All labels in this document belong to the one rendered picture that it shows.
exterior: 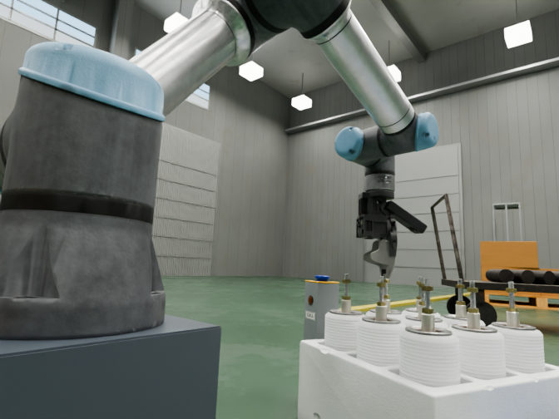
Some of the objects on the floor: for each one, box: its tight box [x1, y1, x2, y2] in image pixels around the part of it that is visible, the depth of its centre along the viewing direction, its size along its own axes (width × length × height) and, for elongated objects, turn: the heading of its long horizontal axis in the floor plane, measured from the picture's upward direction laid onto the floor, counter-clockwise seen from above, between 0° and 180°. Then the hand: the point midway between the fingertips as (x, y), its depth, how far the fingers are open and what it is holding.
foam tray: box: [298, 339, 559, 419], centre depth 76 cm, size 39×39×18 cm
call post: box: [304, 282, 339, 340], centre depth 99 cm, size 7×7×31 cm
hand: (388, 273), depth 90 cm, fingers open, 3 cm apart
